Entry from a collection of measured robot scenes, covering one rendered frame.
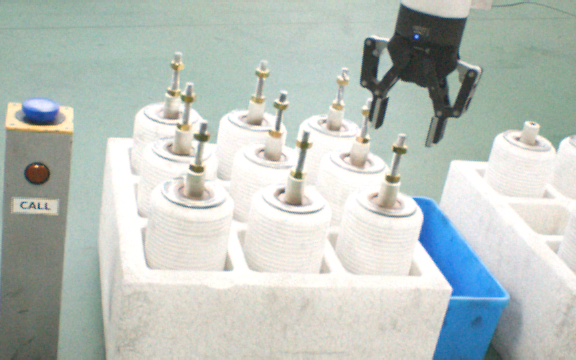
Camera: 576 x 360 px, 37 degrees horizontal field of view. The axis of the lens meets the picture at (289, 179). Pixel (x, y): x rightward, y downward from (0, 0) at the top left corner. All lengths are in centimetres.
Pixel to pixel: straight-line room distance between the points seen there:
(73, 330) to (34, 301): 13
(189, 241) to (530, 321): 50
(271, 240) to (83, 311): 33
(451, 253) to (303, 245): 41
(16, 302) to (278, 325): 31
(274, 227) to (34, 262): 28
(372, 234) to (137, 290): 28
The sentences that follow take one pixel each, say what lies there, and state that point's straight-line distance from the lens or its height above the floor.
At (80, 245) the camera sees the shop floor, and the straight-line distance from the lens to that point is 137.
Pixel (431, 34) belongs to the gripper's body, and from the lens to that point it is 95.
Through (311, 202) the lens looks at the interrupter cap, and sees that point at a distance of 102.
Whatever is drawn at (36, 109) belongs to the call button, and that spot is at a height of 33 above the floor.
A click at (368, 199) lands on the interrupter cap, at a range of 105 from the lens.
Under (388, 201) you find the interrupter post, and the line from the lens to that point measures 105.
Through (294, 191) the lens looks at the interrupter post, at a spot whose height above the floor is 27.
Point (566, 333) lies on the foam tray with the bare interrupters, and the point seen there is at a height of 12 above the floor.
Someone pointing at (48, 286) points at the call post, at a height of 12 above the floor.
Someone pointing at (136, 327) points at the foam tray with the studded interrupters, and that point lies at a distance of 99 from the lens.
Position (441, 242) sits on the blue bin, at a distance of 139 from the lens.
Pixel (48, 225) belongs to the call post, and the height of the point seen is 20.
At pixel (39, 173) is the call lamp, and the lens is 98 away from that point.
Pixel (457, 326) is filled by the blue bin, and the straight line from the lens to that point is 120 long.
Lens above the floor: 69
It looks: 24 degrees down
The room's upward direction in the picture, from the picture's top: 11 degrees clockwise
